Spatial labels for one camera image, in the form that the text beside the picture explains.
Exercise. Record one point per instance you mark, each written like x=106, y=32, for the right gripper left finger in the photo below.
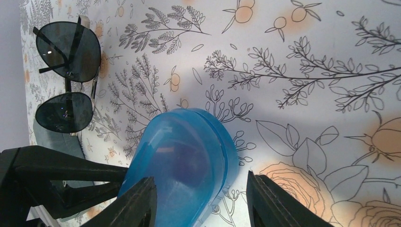
x=137, y=207

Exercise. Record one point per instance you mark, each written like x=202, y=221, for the black sunglasses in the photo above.
x=71, y=50

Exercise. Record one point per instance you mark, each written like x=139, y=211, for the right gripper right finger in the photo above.
x=271, y=206

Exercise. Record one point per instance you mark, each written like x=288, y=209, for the blue translucent glasses case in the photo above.
x=193, y=160

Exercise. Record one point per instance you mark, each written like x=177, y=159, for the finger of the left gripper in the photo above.
x=68, y=201
x=27, y=174

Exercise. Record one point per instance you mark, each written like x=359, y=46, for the floral table mat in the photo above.
x=309, y=90

